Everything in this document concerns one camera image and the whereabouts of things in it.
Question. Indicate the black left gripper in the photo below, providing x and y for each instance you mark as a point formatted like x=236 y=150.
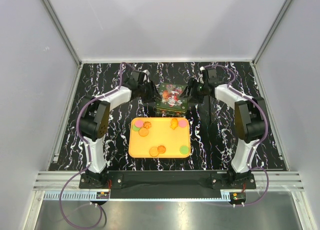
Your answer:
x=153 y=94

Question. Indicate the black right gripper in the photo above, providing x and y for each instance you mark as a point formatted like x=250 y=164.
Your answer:
x=192 y=83

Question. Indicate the green christmas cookie tin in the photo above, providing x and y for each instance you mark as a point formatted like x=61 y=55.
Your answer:
x=174 y=111

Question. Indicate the gold tin lid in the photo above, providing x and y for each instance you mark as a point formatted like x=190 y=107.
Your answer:
x=171 y=96

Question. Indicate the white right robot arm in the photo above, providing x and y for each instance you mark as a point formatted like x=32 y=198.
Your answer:
x=250 y=117

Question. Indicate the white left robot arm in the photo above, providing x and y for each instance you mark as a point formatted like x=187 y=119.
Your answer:
x=93 y=119

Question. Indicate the orange swirl butter cookie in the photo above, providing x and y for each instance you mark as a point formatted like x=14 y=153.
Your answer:
x=147 y=125

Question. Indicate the orange chick cookie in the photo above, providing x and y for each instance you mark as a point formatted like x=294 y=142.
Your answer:
x=174 y=123

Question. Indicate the pink sandwich cookie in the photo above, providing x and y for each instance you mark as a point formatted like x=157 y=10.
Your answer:
x=182 y=123
x=139 y=124

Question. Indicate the pink sandwich cookie right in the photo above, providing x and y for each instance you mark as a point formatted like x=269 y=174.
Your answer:
x=182 y=123

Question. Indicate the large round dotted biscuit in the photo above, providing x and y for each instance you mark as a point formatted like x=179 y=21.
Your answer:
x=143 y=132

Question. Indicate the green sandwich cookie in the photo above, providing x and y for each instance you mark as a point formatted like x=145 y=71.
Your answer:
x=184 y=150
x=135 y=128

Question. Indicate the yellow plastic tray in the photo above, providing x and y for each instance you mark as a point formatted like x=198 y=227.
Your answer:
x=160 y=134

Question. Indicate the orange swirl cookie lower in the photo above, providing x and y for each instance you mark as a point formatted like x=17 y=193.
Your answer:
x=161 y=149

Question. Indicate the round dotted biscuit lower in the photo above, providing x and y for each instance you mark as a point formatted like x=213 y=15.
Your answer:
x=154 y=152

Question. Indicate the green sandwich cookie right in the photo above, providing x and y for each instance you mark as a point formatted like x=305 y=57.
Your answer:
x=184 y=150

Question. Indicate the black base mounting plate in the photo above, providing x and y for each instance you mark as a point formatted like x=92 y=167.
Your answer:
x=161 y=185

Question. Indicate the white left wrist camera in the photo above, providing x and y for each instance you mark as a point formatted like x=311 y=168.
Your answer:
x=146 y=75

